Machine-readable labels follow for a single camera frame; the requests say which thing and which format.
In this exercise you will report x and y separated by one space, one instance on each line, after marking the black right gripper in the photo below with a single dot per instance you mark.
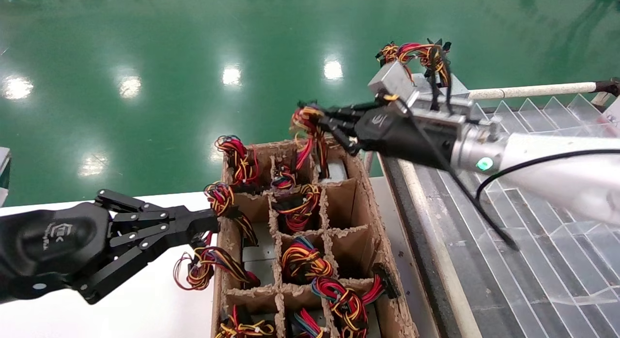
407 137

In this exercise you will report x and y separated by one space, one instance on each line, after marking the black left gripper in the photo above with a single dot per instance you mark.
53 246

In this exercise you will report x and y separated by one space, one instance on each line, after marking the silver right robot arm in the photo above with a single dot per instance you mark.
557 173

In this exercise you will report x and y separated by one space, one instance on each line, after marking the short white pipe leg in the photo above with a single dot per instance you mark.
369 162

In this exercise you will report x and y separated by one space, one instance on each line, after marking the cardboard box with dividers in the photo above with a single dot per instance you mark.
351 241

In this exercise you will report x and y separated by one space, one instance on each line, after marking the grey metal box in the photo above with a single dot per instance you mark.
4 173

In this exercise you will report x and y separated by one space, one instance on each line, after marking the white pipe crossbar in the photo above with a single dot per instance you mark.
533 91

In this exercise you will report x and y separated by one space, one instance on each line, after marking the black pipe connector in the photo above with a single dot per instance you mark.
608 86

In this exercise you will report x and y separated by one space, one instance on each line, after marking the clear acrylic divider tray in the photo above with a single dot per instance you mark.
571 270

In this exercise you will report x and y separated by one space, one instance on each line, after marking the dark metal rack frame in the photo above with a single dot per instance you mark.
416 241

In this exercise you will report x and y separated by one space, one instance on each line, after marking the long white pipe rail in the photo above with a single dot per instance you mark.
438 241

